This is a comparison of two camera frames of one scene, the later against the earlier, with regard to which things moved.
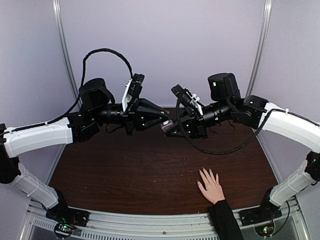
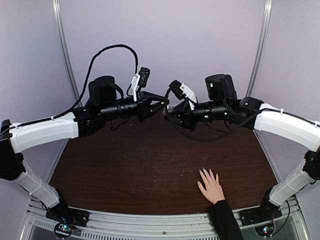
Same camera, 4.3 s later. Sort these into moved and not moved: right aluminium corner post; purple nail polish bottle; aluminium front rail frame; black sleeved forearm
Moved: purple nail polish bottle
Not moved: right aluminium corner post; black sleeved forearm; aluminium front rail frame
